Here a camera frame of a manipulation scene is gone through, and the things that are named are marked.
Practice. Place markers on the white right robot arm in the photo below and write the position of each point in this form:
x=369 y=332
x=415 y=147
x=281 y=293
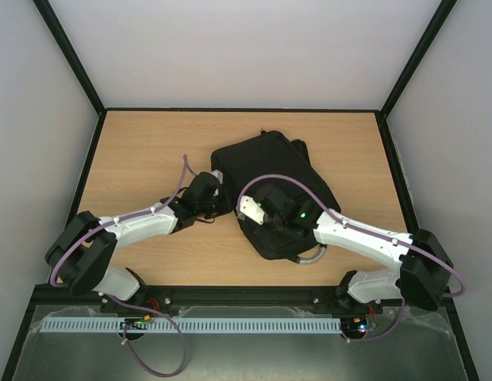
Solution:
x=416 y=266

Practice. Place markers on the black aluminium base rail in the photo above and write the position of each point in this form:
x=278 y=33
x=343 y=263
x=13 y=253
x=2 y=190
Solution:
x=171 y=299

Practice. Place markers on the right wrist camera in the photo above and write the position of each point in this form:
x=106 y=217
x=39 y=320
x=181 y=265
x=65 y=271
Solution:
x=250 y=209

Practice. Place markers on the light blue cable duct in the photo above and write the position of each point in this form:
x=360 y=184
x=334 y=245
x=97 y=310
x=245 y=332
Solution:
x=192 y=325

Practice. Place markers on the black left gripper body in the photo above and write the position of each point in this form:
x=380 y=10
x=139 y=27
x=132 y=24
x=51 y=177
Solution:
x=207 y=209

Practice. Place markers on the black student backpack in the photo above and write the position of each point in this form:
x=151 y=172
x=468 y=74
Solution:
x=271 y=159

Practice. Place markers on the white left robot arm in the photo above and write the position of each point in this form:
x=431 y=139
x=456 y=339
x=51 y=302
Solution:
x=81 y=256

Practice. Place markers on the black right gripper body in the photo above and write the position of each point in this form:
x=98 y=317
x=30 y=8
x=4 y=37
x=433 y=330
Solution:
x=270 y=212

